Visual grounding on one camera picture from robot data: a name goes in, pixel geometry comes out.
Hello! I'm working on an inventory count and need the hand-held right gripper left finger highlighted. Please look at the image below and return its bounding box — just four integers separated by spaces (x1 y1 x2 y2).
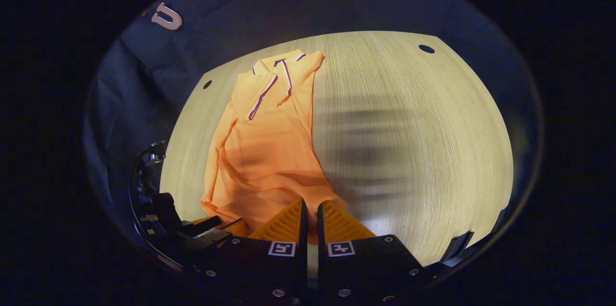
202 198 308 299

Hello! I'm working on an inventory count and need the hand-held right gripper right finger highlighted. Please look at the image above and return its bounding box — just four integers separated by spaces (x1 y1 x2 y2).
317 200 434 299

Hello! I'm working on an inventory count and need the orange T-shirt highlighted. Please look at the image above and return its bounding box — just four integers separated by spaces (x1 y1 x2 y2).
200 50 348 245

